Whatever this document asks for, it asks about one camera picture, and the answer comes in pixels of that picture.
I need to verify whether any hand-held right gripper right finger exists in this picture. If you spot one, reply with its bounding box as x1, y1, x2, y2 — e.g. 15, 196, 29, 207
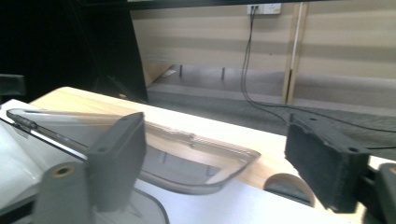
284, 113, 372, 215

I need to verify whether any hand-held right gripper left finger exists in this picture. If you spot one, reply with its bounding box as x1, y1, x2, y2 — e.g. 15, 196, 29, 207
86, 111, 148, 213

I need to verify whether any smoky clear box lid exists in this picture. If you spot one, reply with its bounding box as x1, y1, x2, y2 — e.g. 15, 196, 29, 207
6, 107, 262, 196

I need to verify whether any smoky clear plastic box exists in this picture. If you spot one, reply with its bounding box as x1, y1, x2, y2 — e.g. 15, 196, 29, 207
0, 98, 171, 224

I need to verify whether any white table sheet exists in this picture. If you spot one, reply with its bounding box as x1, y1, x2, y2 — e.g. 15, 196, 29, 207
134, 178, 359, 224

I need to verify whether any long wooden counter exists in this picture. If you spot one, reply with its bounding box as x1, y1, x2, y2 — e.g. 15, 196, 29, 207
130, 0, 396, 110

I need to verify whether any black blurred object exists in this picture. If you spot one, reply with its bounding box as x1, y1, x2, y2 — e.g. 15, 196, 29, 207
0, 73, 26, 97

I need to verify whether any black curtain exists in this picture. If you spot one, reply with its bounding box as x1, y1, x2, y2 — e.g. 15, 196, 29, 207
0, 0, 149, 105

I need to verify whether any black power cable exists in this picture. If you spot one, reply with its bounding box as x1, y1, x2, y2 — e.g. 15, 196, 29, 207
240, 5, 396, 134

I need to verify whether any white wall power socket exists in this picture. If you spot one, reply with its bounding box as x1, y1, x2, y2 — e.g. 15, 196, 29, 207
247, 2, 283, 16

